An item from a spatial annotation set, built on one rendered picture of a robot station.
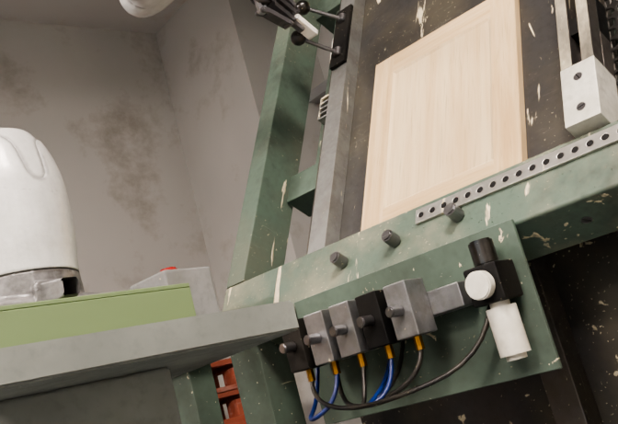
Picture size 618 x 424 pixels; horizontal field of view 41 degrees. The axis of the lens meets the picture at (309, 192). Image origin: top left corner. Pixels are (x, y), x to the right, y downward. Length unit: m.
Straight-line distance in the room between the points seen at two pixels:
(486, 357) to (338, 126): 0.70
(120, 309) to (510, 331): 0.59
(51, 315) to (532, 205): 0.74
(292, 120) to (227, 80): 3.25
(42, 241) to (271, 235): 0.89
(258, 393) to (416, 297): 0.54
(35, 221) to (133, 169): 4.46
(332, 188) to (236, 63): 3.59
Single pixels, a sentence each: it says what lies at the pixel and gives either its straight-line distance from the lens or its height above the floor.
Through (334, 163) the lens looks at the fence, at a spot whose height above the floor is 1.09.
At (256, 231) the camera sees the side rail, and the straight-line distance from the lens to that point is 1.89.
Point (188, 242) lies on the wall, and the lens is 5.57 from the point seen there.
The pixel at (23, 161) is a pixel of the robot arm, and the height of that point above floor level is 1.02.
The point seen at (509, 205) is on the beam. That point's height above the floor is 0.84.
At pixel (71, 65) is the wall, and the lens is 5.72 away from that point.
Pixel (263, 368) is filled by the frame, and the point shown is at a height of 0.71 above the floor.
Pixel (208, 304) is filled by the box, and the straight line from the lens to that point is 1.65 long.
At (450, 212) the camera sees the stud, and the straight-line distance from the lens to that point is 1.40.
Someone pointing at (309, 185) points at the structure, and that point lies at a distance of 1.95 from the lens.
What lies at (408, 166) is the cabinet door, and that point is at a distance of 1.64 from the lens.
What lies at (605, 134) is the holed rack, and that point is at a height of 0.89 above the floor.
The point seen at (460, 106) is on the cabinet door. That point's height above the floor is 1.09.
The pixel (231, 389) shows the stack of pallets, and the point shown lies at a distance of 4.20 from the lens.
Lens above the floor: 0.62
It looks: 14 degrees up
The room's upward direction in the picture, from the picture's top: 15 degrees counter-clockwise
